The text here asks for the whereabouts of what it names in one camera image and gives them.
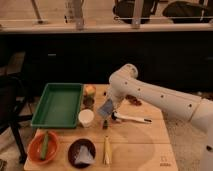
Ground orange bowl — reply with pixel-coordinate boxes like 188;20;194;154
27;131;59;165

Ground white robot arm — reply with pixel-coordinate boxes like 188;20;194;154
107;64;213;171

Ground green cucumber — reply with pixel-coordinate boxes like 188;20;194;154
40;132;49;160

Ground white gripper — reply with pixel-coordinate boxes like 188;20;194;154
108;93;124;110

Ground green plastic tray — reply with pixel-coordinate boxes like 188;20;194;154
31;83;83;129

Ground dark brown bowl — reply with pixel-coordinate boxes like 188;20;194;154
68;139;96;169

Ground white cup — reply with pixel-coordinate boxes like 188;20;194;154
78;109;94;127

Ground dark small jar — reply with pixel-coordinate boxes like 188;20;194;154
83;97;94;109

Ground blue sponge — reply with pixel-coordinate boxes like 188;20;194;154
97;99;114;118

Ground black chair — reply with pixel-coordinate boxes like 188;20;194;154
0;75;33;164

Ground grey crumpled cloth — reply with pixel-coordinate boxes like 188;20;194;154
74;145;94;164

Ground brown food pieces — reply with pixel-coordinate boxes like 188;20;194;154
126;95;141;106

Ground white handled peeler tool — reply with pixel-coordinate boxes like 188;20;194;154
111;112;152;123

